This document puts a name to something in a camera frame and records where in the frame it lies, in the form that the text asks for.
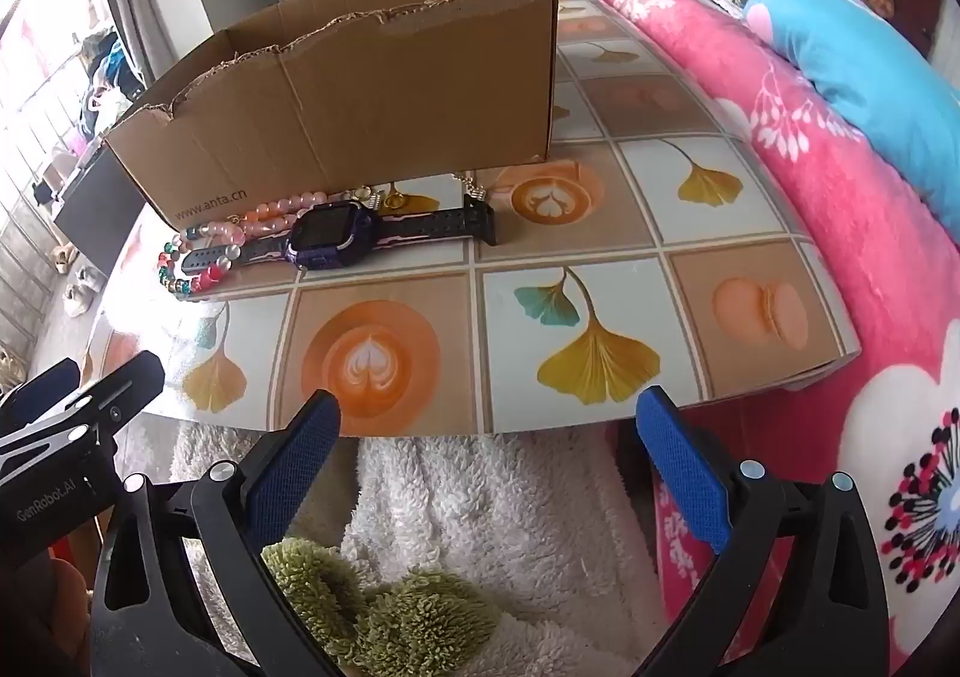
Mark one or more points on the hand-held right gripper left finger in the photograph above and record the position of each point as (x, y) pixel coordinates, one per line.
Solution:
(292, 467)

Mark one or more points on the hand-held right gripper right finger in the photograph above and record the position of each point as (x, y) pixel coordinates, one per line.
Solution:
(682, 467)

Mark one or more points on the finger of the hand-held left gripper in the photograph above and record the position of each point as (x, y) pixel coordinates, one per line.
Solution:
(37, 388)
(120, 392)

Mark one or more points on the purple smartwatch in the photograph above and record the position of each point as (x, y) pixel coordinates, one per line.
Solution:
(330, 235)

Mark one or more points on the gold hoop earring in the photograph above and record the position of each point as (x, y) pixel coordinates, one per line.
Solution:
(391, 199)

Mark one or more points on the brown cardboard box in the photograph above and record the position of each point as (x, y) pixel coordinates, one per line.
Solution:
(337, 107)

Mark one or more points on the person's left hand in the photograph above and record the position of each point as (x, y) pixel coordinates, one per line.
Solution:
(64, 591)

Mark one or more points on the white shoe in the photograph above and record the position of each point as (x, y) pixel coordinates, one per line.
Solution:
(91, 277)
(76, 301)

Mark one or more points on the dark grey board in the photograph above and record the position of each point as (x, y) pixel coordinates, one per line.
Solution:
(97, 212)

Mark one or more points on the white and green fluffy garment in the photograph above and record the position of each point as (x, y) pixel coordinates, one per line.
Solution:
(487, 512)

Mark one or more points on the metal window grille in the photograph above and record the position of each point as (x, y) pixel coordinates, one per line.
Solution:
(30, 160)

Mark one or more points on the printed tablecloth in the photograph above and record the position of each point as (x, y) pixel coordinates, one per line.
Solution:
(600, 235)

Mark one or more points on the pink floral blanket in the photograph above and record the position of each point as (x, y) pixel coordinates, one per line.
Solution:
(825, 235)

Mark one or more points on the pile of clothes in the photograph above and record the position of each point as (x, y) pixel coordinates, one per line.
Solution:
(112, 70)

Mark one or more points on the blue pillow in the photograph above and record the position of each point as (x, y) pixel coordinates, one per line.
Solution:
(862, 62)

